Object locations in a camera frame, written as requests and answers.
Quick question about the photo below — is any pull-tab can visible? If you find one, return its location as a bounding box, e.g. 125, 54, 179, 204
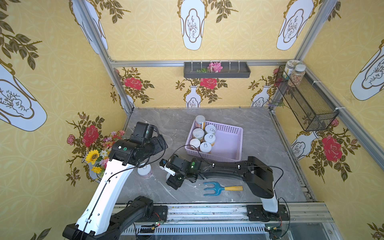
204, 133, 216, 147
138, 163, 153, 179
205, 125, 217, 135
200, 142, 212, 154

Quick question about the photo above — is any green label can white lid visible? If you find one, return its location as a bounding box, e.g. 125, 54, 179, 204
192, 128, 205, 142

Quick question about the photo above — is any purple plastic basket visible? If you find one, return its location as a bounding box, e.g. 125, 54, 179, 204
184, 121, 244, 162

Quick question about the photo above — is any tall can with spoon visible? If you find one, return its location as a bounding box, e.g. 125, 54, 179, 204
195, 115, 206, 130

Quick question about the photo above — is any small orange can white lid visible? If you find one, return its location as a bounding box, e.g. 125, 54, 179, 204
189, 139, 201, 151

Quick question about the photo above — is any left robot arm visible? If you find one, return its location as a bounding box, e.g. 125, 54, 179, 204
63, 122, 168, 240

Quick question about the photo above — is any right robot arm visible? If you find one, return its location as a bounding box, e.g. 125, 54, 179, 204
159, 154, 291, 223

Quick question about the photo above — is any flower pot white fence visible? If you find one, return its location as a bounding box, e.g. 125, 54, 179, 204
84, 131, 125, 182

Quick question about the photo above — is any pink artificial flower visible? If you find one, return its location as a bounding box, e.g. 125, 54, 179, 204
208, 62, 223, 73

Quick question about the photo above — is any glass jar white lid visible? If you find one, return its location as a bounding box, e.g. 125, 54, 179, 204
288, 64, 307, 87

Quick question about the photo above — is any glass jar patterned lid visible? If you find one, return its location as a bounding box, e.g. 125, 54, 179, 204
283, 60, 301, 79

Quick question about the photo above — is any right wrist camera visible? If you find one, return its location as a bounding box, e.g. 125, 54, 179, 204
159, 159, 176, 176

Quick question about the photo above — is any teal garden fork yellow handle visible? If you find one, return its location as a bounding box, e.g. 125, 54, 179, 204
204, 182, 244, 196

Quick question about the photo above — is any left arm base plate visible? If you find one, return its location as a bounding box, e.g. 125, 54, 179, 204
148, 205, 168, 223

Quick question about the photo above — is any grey wall shelf tray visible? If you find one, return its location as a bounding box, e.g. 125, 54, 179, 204
183, 61, 251, 79

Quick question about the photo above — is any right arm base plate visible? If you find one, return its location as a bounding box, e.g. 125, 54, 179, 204
246, 205, 290, 223

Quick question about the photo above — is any aluminium rail frame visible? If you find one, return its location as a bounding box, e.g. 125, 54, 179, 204
118, 203, 342, 240

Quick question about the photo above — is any black wire basket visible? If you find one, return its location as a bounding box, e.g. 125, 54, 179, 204
275, 66, 339, 132

